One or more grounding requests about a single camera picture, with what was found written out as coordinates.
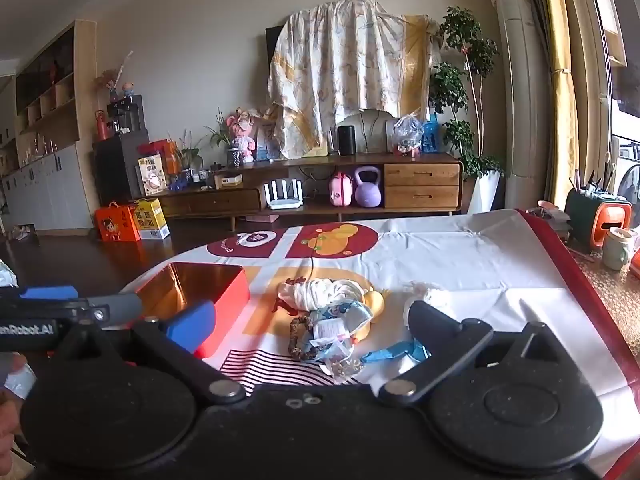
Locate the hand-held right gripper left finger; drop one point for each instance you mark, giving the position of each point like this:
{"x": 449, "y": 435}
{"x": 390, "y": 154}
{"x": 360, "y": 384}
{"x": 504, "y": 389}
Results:
{"x": 192, "y": 325}

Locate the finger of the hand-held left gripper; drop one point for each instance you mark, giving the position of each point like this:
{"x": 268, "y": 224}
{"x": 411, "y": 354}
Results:
{"x": 117, "y": 305}
{"x": 47, "y": 293}

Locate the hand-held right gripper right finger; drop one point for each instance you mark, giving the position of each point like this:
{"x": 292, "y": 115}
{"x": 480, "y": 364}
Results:
{"x": 430, "y": 320}

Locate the white sock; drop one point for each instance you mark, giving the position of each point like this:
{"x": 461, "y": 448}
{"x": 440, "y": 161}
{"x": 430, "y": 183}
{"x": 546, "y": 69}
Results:
{"x": 425, "y": 300}

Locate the red tin box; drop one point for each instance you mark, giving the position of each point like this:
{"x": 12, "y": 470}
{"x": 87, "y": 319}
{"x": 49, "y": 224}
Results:
{"x": 200, "y": 290}

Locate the blue cloth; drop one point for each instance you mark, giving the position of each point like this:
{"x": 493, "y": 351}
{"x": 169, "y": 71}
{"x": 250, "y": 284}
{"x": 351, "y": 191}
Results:
{"x": 395, "y": 351}

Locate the cartoon print face mask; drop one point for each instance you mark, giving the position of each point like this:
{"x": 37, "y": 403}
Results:
{"x": 345, "y": 312}

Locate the clear plastic packet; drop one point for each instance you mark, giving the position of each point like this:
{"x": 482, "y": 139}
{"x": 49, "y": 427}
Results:
{"x": 342, "y": 365}

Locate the brown scrunchie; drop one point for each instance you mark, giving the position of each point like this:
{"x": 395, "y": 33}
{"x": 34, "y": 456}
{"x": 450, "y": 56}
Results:
{"x": 295, "y": 340}

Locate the white cloth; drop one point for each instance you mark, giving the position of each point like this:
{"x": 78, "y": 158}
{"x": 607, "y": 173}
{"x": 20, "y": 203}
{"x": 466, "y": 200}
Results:
{"x": 320, "y": 292}

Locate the person's left hand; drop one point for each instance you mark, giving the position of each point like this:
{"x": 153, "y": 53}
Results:
{"x": 10, "y": 425}

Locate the pair of shoes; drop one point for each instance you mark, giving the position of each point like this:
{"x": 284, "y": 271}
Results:
{"x": 24, "y": 232}

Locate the printed tablecloth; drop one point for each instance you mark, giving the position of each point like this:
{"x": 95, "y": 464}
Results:
{"x": 475, "y": 270}

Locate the orange gift box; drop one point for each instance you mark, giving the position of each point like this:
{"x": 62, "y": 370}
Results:
{"x": 115, "y": 222}

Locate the yellow carton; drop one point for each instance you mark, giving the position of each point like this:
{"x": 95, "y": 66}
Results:
{"x": 150, "y": 217}

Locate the pink flat box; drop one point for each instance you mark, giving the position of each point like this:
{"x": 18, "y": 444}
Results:
{"x": 262, "y": 218}

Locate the blue gloves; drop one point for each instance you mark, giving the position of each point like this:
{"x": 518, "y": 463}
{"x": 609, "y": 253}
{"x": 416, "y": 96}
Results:
{"x": 177, "y": 185}

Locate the printed white carton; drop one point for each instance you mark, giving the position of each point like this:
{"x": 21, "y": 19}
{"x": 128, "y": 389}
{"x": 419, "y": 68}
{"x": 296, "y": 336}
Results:
{"x": 152, "y": 175}

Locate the black cabinet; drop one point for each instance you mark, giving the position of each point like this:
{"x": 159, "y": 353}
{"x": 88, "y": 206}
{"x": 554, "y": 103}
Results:
{"x": 117, "y": 170}

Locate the wooden TV cabinet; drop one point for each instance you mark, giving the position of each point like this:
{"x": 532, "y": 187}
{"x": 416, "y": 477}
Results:
{"x": 420, "y": 180}

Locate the purple kettlebell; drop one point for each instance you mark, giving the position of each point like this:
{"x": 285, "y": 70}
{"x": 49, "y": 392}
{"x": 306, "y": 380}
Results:
{"x": 369, "y": 190}

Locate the small white yellow box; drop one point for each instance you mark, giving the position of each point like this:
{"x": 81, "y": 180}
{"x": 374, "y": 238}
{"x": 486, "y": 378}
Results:
{"x": 229, "y": 181}

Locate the tall orange box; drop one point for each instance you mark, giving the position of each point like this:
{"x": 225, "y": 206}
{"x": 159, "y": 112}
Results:
{"x": 171, "y": 157}

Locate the white router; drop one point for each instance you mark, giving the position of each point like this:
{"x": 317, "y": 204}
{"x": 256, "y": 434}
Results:
{"x": 285, "y": 197}

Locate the pink toy case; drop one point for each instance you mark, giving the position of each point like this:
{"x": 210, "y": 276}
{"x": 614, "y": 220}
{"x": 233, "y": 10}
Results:
{"x": 341, "y": 190}

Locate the dark teapot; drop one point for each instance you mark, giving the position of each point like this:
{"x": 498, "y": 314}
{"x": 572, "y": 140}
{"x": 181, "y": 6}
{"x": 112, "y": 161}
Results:
{"x": 216, "y": 167}

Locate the red gift box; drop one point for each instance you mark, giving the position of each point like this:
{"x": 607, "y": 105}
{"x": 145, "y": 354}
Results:
{"x": 152, "y": 149}

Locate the potted orchid plant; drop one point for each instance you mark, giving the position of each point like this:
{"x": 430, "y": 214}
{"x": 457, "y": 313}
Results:
{"x": 187, "y": 155}

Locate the potted plant patterned pot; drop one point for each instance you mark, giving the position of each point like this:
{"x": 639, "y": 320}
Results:
{"x": 232, "y": 155}

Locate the red thermos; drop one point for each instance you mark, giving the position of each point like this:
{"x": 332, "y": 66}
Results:
{"x": 102, "y": 127}

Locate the blue bottle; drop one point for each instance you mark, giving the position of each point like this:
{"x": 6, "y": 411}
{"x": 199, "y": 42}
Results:
{"x": 431, "y": 135}

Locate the green pen holder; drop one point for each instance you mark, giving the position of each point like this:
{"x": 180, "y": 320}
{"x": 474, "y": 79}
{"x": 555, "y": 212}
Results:
{"x": 585, "y": 215}

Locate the plastic bag with toy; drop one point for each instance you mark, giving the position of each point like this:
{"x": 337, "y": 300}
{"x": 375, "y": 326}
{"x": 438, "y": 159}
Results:
{"x": 407, "y": 132}

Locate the black coffee machine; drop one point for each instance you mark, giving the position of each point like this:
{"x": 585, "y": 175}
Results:
{"x": 125, "y": 115}

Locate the pink plush doll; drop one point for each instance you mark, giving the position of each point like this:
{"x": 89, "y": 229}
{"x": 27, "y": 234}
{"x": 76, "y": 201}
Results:
{"x": 242, "y": 135}

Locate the black speaker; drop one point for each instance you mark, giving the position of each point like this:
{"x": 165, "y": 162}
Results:
{"x": 346, "y": 140}

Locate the beige round board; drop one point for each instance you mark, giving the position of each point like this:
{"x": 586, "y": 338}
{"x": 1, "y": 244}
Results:
{"x": 372, "y": 130}

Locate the drinking glass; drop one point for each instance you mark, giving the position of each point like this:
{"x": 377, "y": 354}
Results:
{"x": 332, "y": 141}

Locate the small doll figurine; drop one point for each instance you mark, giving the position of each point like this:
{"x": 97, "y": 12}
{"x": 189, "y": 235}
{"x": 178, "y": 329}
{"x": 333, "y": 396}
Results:
{"x": 127, "y": 89}

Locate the vase with pink flowers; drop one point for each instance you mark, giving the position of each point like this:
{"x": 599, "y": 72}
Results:
{"x": 114, "y": 87}

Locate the yellow curtain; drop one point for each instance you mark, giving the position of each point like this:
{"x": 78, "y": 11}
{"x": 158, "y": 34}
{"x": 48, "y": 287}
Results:
{"x": 562, "y": 110}

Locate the white standing air conditioner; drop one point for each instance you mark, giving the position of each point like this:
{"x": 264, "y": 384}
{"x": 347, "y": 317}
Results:
{"x": 522, "y": 85}

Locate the floral sheet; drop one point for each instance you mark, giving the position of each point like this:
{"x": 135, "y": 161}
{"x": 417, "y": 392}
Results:
{"x": 345, "y": 75}

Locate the black television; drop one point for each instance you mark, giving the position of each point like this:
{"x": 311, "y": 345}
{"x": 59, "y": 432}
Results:
{"x": 272, "y": 50}

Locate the wall shelf cabinet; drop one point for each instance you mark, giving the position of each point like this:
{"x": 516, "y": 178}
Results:
{"x": 45, "y": 110}

